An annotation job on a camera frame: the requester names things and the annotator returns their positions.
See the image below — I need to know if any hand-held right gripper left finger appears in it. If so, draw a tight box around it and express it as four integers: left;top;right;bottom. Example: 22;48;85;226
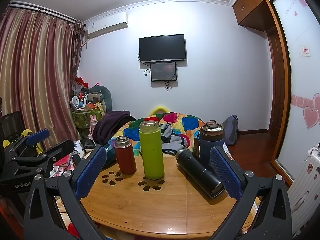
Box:
24;145;108;240

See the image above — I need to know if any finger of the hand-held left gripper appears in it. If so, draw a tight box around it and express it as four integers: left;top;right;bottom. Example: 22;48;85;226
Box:
14;128;50;153
11;139;75;168

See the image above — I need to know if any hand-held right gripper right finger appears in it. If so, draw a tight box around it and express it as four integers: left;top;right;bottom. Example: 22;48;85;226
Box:
207;146;292;240

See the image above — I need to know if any black thermos cup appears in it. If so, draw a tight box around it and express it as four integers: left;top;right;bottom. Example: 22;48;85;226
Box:
175;148;226;199

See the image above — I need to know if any navy cup with brown lid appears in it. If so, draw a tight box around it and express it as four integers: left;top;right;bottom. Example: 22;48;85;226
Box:
198;120;225;167

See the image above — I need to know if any red thermos cup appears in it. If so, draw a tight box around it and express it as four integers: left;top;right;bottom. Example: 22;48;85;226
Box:
114;135;137;175

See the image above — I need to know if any green tall cup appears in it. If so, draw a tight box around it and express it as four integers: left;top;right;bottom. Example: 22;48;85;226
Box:
139;120;165;180

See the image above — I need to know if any yellow plush toy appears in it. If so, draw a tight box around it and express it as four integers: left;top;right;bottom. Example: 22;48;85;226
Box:
2;129;43;154

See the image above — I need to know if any black mesh chair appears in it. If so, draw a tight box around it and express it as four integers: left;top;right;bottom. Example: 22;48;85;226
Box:
1;111;26;141

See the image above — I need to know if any black pouch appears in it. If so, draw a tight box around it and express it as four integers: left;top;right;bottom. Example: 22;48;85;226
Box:
80;137;97;153

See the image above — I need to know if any green storage basket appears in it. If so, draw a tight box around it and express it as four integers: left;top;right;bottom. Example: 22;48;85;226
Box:
71;107;106;128

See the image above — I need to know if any grey backpack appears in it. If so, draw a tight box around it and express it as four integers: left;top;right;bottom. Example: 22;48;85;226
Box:
222;115;239;146

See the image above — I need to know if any pink bunny toy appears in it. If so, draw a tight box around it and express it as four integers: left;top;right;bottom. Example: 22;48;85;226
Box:
89;114;99;131

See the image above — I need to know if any dark purple cloth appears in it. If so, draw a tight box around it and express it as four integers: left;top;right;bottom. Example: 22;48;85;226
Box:
93;110;137;146

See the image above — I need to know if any pink striped curtain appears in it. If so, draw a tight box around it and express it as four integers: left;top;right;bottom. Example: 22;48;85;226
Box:
0;4;84;151

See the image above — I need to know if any colourful patchwork quilt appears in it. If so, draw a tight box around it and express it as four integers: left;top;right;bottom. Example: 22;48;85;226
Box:
108;112;208;156

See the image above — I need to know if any grey striped garment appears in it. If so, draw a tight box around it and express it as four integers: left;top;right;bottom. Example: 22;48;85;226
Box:
159;122;188;153

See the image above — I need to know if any grey plush cushion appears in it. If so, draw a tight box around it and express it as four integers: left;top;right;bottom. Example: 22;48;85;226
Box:
88;85;113;113

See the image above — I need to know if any white suitcase with stickers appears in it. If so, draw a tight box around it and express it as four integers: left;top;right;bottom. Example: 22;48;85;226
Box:
287;142;320;240

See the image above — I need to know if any yellow curved rim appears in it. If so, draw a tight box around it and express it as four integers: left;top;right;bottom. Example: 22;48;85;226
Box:
149;106;171;117

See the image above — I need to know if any frosted wardrobe door with hearts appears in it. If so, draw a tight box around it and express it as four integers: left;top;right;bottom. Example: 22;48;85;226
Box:
267;0;320;187

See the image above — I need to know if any dark curtain rod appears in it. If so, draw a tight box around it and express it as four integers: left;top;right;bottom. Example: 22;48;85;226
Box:
9;1;78;25

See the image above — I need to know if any white air conditioner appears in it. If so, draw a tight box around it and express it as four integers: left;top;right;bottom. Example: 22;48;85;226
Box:
84;12;129;39

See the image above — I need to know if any wooden overhead cabinet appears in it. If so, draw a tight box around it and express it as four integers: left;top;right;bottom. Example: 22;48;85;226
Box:
232;0;290;32

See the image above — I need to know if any small wall monitor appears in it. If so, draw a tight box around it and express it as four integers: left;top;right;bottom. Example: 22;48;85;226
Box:
150;61;178;82

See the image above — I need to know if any black wall television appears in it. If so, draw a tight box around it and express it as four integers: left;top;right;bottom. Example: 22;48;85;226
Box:
139;34;187;64

